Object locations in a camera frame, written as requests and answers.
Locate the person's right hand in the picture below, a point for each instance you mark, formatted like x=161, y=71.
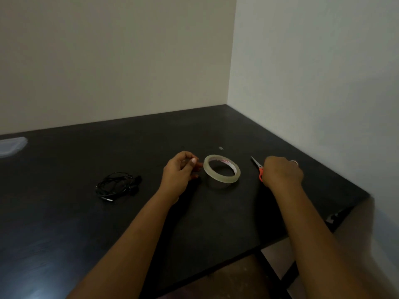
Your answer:
x=280, y=175

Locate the person's left hand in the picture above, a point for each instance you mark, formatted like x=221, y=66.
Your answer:
x=176, y=177

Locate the person's left fingers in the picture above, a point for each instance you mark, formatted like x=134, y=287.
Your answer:
x=191, y=163

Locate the person's right fingers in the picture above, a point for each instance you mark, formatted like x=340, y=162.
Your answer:
x=288, y=161

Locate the clear adhesive tape roll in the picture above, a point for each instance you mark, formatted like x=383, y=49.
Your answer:
x=213, y=174

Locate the person's right forearm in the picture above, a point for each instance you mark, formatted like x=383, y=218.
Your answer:
x=314, y=245

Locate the person's left forearm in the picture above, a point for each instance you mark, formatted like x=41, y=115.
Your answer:
x=131, y=245

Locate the black tangled earphones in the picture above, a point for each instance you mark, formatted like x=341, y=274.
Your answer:
x=117, y=186

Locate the black table leg frame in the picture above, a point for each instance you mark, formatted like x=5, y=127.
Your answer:
x=276, y=277

